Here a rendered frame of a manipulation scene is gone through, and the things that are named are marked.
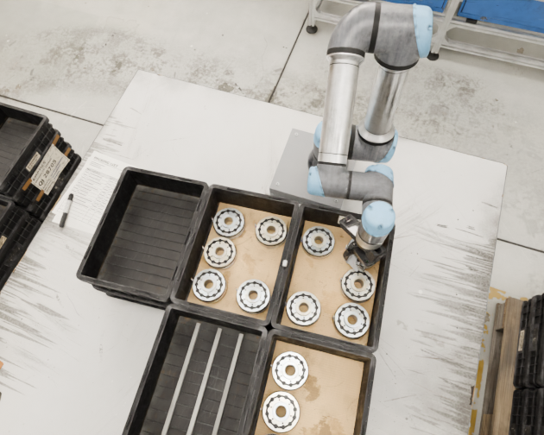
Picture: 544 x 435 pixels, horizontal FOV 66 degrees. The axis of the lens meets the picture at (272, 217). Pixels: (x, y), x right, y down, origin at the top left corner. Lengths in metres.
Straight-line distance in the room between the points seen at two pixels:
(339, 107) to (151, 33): 2.38
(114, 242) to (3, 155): 1.00
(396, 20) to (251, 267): 0.80
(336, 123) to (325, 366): 0.68
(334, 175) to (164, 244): 0.64
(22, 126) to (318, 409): 1.87
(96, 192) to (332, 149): 1.01
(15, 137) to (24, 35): 1.43
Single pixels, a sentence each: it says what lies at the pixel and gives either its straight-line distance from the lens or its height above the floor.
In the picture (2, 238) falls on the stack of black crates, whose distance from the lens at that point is 2.23.
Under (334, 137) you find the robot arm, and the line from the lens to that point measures 1.07.
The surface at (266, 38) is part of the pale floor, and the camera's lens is 3.12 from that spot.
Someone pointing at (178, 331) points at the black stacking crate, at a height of 0.83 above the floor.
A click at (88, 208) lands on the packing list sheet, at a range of 1.73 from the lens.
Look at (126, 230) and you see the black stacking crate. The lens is 1.49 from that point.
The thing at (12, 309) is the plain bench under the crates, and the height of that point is 0.70.
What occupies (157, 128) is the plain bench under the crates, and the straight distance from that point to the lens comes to 1.83.
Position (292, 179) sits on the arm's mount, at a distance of 1.55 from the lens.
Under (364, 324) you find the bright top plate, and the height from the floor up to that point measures 0.86.
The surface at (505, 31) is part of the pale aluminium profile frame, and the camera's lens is 2.96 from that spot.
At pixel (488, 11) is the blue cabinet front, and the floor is 0.39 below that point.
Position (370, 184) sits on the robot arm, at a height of 1.18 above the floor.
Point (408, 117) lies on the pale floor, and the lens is 2.75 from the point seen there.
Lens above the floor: 2.11
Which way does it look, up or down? 66 degrees down
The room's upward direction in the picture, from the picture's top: 5 degrees counter-clockwise
